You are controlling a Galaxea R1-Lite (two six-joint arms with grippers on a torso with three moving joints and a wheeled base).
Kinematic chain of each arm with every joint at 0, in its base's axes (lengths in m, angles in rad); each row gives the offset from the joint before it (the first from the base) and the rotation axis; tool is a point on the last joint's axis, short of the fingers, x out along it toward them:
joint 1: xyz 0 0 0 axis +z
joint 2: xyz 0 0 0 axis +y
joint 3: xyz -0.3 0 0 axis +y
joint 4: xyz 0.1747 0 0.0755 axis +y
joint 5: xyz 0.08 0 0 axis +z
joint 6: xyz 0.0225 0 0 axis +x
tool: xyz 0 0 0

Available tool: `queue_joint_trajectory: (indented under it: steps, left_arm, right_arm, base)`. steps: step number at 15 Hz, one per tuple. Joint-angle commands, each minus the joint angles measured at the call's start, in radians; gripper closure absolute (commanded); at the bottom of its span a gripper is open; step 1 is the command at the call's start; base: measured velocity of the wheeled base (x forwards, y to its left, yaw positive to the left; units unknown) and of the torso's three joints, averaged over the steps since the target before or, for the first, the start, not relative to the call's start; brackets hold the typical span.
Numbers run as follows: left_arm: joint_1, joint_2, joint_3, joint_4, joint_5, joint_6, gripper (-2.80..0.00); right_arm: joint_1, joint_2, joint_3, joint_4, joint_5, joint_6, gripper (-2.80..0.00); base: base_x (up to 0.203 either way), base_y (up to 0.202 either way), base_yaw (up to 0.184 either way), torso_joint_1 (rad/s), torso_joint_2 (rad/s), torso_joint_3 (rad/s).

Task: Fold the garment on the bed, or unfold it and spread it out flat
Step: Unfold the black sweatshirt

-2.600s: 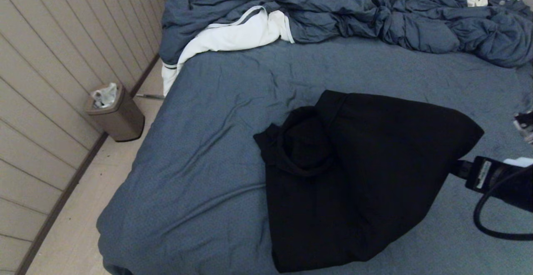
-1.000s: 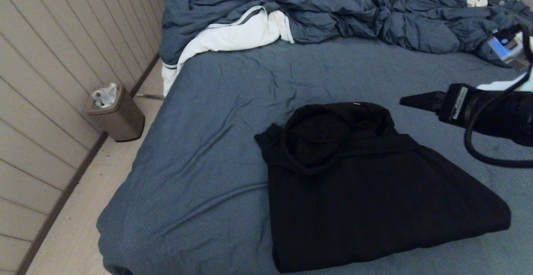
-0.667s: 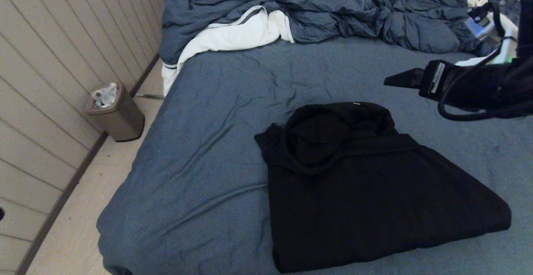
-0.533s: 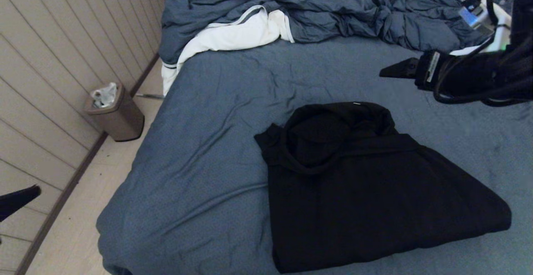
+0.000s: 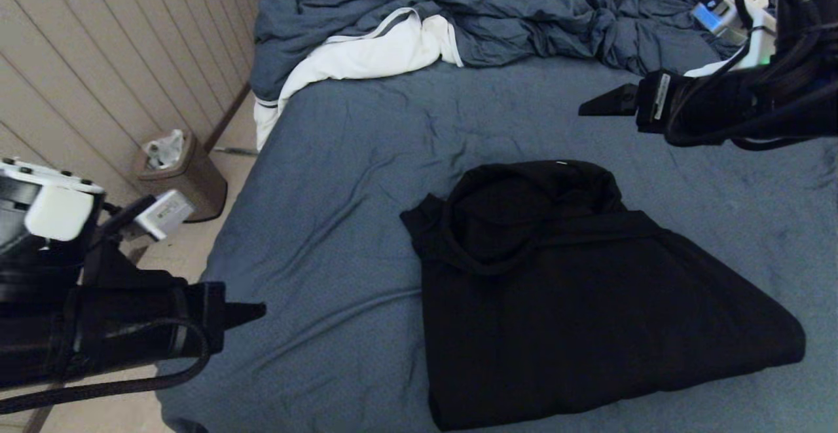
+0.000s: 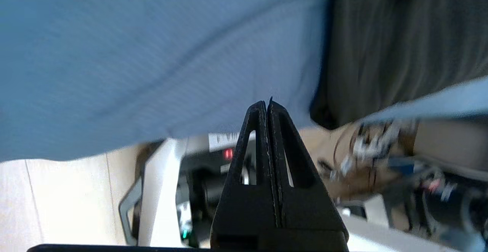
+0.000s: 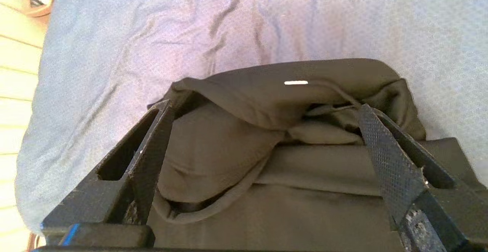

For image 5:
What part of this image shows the black hooded sweatshirt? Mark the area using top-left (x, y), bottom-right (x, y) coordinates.
top-left (399, 160), bottom-right (807, 432)

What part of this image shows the blue bed sheet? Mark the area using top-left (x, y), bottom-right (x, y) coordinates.
top-left (152, 56), bottom-right (838, 433)

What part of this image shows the brown trash bin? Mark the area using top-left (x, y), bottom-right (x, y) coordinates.
top-left (133, 130), bottom-right (228, 223)

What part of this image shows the crumpled blue duvet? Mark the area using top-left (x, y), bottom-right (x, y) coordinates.
top-left (249, 0), bottom-right (780, 103)

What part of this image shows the white plastic bin bag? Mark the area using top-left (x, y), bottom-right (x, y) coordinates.
top-left (143, 129), bottom-right (185, 170)

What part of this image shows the white garment with dark stripe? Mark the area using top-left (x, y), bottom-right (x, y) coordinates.
top-left (254, 7), bottom-right (464, 152)

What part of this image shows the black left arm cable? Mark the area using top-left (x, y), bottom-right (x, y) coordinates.
top-left (0, 318), bottom-right (211, 415)

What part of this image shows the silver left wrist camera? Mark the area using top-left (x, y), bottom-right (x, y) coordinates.
top-left (134, 189), bottom-right (195, 242)

